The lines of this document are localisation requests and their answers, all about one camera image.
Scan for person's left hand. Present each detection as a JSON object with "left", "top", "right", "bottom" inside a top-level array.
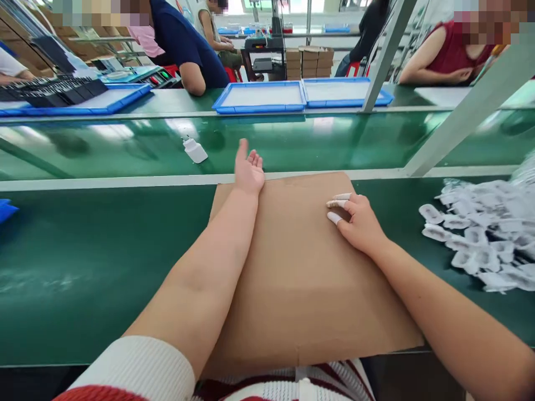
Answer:
[{"left": 234, "top": 138, "right": 266, "bottom": 195}]

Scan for person's right hand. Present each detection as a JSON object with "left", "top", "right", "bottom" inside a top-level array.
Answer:
[{"left": 325, "top": 192, "right": 392, "bottom": 257}]

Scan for person's right fingers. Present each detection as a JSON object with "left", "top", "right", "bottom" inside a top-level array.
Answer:
[{"left": 347, "top": 193, "right": 366, "bottom": 222}]

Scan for person's right thumb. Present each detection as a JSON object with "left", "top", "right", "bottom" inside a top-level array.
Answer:
[{"left": 327, "top": 211, "right": 353, "bottom": 236}]

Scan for green conveyor belt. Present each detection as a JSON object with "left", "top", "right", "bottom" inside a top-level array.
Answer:
[{"left": 0, "top": 106, "right": 535, "bottom": 181}]

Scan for white charger adapter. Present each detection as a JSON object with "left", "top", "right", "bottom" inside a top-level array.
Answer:
[{"left": 182, "top": 136, "right": 209, "bottom": 164}]

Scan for brown cardboard sheet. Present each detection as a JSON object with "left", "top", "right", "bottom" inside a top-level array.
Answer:
[{"left": 200, "top": 171, "right": 426, "bottom": 380}]

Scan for black machine on stand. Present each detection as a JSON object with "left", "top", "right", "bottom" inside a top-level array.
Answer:
[{"left": 240, "top": 0, "right": 288, "bottom": 82}]

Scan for stack of brown cartons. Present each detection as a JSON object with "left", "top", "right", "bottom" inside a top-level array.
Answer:
[{"left": 285, "top": 46, "right": 335, "bottom": 81}]

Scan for pile of white plastic packets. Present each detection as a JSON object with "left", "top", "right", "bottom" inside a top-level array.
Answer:
[{"left": 419, "top": 177, "right": 535, "bottom": 294}]

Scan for long blue plastic tray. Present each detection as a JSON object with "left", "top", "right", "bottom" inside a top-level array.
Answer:
[{"left": 0, "top": 83, "right": 154, "bottom": 117}]

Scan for white sheet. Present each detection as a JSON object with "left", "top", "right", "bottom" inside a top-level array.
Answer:
[{"left": 413, "top": 85, "right": 535, "bottom": 109}]

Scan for person's body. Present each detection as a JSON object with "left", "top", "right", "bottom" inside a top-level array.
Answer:
[{"left": 53, "top": 359, "right": 377, "bottom": 401}]

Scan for row of black boxes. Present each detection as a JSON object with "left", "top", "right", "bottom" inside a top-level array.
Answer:
[{"left": 0, "top": 76, "right": 110, "bottom": 109}]

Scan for blue plastic piece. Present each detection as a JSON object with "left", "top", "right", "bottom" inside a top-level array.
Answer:
[{"left": 0, "top": 198, "right": 20, "bottom": 224}]

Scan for grey slanted metal frame post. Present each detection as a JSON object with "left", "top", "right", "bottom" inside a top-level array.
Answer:
[{"left": 403, "top": 45, "right": 535, "bottom": 178}]

